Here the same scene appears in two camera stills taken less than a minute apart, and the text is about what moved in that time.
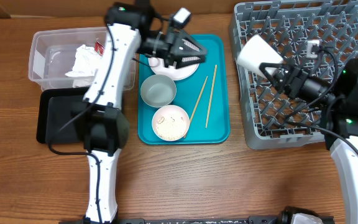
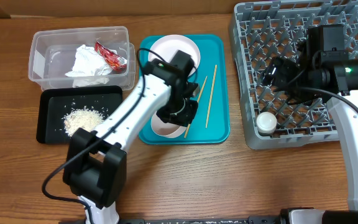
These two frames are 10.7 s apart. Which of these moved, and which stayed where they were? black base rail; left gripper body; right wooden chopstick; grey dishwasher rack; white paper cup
Moved: left gripper body; white paper cup
Stayed: right wooden chopstick; black base rail; grey dishwasher rack
